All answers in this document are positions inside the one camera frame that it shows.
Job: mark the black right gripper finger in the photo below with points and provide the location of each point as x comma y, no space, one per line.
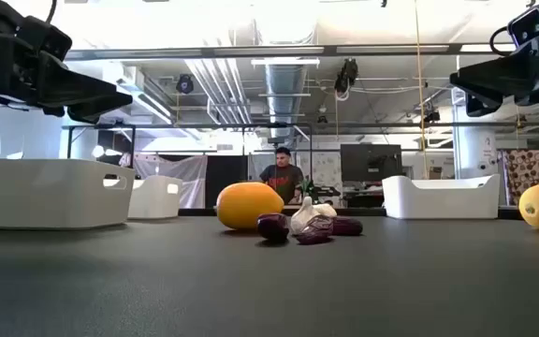
477,106
508,72

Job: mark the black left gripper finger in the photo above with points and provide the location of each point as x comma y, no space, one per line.
73,89
91,114

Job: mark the black background robot arm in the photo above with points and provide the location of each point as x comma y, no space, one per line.
325,191

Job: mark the white round column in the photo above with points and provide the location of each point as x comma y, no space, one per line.
475,145

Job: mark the brown dotted curtain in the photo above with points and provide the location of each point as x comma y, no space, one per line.
527,171

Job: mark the white plastic basket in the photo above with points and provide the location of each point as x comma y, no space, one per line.
40,196
152,201
438,203

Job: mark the white hanging sheet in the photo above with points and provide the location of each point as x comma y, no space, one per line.
190,178

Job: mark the grey overhead beam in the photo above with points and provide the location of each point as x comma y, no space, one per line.
204,51

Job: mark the black hanging ceiling device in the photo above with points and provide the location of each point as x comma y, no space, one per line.
346,75

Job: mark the black partition panel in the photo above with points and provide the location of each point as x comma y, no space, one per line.
225,171

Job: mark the white floral curtain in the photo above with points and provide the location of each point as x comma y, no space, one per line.
325,168

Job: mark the grey patterned curtain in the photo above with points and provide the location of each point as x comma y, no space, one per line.
255,164

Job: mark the person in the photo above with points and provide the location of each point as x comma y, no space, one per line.
282,180

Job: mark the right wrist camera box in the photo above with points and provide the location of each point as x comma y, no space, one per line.
529,25

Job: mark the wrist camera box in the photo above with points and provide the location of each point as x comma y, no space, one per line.
45,39
529,25

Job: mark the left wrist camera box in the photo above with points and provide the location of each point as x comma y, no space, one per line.
45,39

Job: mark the black metal background frame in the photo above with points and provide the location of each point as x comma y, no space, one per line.
180,126

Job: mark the black ceiling dome camera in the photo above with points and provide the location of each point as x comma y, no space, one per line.
185,84

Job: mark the black aluminium table frame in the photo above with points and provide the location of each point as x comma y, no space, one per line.
204,212

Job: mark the silver ventilation duct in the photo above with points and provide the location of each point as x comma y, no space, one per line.
286,84

